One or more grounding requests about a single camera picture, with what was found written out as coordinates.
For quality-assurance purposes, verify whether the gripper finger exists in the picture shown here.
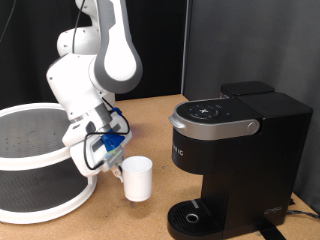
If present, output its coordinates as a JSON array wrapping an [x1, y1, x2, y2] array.
[[110, 161, 124, 178]]

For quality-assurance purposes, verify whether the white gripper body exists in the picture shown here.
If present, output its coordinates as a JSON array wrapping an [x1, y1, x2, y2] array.
[[69, 111, 133, 178]]

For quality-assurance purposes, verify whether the white mug green-taped handle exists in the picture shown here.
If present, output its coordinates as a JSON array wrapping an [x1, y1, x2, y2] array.
[[116, 155, 154, 203]]

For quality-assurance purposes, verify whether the black Keurig coffee machine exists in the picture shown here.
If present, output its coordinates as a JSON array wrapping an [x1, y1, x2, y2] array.
[[168, 80, 314, 240]]

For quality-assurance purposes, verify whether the white two-tier turntable shelf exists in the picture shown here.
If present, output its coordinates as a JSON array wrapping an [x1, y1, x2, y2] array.
[[0, 102, 98, 225]]

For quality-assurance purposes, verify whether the black tape strip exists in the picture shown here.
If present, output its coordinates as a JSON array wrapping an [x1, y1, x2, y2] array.
[[256, 221, 285, 240]]

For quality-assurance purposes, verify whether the black looped camera cable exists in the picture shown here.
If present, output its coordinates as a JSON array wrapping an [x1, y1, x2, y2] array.
[[83, 97, 131, 171]]

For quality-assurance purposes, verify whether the large blue camera clip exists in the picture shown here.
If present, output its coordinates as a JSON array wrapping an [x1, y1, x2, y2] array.
[[100, 132, 126, 150]]

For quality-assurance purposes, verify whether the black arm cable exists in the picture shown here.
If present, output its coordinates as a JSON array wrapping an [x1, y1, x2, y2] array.
[[71, 0, 85, 54]]

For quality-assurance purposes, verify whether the thin black hanging cable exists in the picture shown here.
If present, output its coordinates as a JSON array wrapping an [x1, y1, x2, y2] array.
[[0, 0, 18, 44]]

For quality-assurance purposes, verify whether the black machine power cord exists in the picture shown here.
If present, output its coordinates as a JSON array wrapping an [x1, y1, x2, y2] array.
[[286, 209, 320, 221]]

